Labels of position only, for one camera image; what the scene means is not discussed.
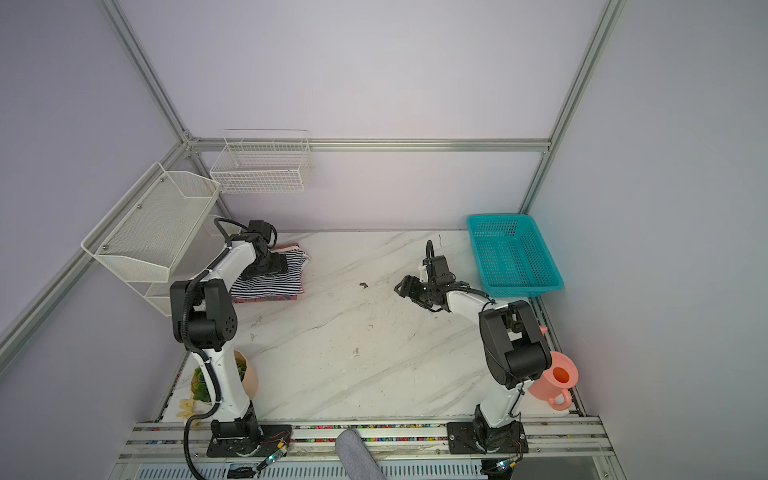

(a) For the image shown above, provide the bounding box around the white wire wall basket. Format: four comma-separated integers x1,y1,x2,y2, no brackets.
210,129,314,194

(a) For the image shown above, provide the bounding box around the grey foam microphone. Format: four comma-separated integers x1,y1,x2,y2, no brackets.
335,429,386,480

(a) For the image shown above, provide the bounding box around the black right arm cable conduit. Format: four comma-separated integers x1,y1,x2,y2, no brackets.
424,239,529,421

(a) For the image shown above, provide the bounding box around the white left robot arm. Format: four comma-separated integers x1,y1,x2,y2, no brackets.
170,239,292,461

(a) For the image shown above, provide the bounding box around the folded red graphic tank top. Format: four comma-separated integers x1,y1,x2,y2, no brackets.
230,242,304,304

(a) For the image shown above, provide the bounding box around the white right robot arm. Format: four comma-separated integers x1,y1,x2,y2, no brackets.
394,276,552,460

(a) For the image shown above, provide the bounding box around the red white striped tank top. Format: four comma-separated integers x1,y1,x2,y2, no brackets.
271,243,301,254

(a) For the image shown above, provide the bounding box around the yellow toy on floor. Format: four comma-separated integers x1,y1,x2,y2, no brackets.
176,394,202,427

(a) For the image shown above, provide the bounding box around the teal plastic basket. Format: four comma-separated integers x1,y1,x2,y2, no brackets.
467,214,564,297

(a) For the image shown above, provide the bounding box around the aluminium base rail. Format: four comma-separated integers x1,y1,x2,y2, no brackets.
110,416,626,479

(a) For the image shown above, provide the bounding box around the navy white striped tank top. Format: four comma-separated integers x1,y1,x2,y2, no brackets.
230,248,312,300

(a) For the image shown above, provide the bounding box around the pink watering can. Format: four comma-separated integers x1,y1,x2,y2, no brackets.
527,326,579,411

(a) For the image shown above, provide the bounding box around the green potted plant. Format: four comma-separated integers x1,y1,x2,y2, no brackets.
190,350,258,404

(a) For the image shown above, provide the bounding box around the white mesh wall shelf lower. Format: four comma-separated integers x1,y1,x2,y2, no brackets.
143,215,225,317

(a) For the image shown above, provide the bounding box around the white mesh wall shelf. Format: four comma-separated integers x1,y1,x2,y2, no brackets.
143,215,225,317
81,162,220,283

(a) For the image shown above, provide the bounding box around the white mesh wall shelf upper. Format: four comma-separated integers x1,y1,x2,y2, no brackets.
81,162,220,283

